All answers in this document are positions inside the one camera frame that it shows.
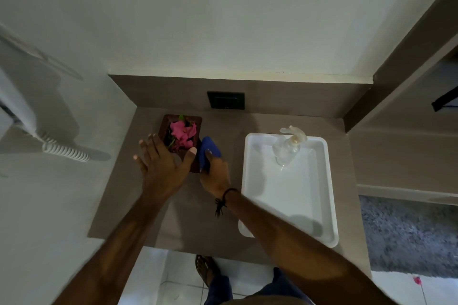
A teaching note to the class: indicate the person's right hand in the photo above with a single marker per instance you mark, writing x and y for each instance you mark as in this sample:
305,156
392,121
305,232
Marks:
216,178

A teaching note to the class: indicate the person's left hand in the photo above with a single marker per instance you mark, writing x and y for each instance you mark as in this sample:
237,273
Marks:
162,172

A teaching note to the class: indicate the person's right fingers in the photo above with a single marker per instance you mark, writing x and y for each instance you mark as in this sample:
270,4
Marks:
211,158

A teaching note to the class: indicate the person's left middle finger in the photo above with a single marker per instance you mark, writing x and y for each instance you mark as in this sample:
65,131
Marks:
145,149

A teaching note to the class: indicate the person's left thumb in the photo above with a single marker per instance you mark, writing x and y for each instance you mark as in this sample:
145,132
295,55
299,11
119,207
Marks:
189,160

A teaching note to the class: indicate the blue cleaning cloth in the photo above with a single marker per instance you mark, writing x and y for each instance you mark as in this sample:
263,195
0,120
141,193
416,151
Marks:
204,145

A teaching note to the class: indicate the brown wooden tray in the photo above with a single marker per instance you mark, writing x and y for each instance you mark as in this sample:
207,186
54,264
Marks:
165,126

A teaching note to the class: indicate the person's left forearm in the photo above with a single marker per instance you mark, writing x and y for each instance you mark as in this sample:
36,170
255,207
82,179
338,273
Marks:
118,251

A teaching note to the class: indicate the person's right forearm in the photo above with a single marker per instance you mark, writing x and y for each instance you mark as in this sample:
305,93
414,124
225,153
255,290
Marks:
286,244

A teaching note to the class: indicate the pink flower petals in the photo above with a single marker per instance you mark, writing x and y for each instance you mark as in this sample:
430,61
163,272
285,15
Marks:
183,133

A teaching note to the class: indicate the clear soap dispenser bottle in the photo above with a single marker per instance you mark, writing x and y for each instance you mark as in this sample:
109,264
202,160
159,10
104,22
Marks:
286,149

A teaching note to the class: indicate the white plastic tray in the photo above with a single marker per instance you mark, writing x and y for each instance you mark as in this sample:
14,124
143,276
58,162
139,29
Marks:
286,194

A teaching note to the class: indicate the brown sandal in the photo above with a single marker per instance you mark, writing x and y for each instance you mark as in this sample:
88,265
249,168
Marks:
205,269

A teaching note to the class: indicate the blue jeans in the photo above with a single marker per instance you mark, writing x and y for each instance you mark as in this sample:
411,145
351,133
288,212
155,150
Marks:
218,290

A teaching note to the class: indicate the grey shaggy rug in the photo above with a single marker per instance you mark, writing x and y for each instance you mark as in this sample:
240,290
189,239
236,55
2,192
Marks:
408,237

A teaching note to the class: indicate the pink flower on stem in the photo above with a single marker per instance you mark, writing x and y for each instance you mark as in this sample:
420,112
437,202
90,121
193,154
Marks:
418,281

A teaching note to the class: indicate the black wall switch plate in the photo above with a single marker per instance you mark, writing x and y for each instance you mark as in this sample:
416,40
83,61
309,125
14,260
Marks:
225,100

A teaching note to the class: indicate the white wall-mounted handset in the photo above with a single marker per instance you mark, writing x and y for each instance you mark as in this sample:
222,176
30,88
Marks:
14,101

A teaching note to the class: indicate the black metal bracket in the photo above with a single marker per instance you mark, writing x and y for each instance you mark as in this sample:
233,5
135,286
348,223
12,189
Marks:
443,99

